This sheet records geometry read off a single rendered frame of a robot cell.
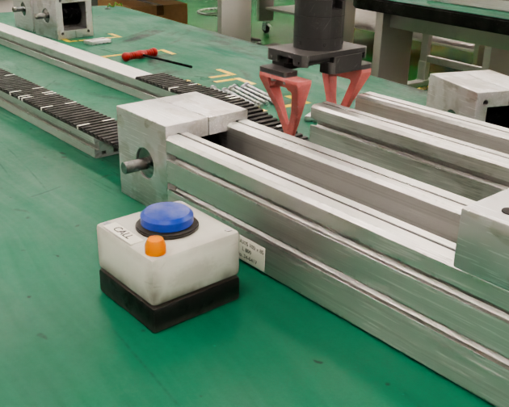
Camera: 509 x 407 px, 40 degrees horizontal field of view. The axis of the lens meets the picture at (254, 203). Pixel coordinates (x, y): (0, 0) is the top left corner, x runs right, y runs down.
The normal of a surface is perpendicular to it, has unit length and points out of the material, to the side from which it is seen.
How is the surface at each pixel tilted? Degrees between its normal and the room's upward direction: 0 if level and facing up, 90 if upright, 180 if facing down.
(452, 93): 90
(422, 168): 90
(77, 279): 0
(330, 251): 90
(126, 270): 90
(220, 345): 0
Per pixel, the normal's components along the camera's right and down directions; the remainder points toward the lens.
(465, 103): -0.94, 0.11
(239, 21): 0.58, 0.33
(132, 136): -0.76, 0.24
